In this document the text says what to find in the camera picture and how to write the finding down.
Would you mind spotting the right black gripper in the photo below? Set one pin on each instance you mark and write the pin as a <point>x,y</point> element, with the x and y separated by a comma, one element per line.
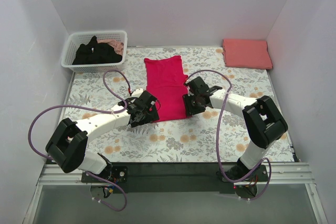
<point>192,104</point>

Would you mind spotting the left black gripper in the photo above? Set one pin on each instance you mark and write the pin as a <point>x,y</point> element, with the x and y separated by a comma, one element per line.
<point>146,112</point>

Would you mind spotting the magenta t shirt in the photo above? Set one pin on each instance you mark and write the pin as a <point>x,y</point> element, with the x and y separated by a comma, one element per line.
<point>165,80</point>

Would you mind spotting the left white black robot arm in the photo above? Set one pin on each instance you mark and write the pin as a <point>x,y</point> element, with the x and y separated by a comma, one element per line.
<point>68,144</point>

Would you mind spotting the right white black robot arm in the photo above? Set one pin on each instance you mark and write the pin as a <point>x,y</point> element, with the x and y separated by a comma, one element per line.
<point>264,122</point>

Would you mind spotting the floral patterned table mat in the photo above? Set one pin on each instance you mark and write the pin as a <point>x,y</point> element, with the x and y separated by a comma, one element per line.
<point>205,137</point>

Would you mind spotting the light pink t shirt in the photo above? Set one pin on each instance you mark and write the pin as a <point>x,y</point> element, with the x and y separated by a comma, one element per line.
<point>118,46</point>

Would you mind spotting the white plastic laundry basket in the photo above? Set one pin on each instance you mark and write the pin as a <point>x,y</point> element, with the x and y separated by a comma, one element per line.
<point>83,37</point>

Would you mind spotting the folded salmon t shirt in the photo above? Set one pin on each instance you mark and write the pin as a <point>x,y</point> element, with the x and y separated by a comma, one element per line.
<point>246,53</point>

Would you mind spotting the black t shirt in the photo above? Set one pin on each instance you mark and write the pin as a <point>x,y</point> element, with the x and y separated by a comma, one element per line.
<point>96,53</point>

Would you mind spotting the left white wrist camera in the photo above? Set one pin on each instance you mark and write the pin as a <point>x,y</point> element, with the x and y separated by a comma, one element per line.
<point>136,93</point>

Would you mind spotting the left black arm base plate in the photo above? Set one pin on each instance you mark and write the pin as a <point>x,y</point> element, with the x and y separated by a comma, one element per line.
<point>115,174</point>

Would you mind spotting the aluminium frame rail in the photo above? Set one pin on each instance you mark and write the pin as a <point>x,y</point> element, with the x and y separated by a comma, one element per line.
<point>179,193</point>

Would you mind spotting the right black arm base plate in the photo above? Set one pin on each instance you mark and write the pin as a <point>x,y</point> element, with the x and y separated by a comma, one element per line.
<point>237,172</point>

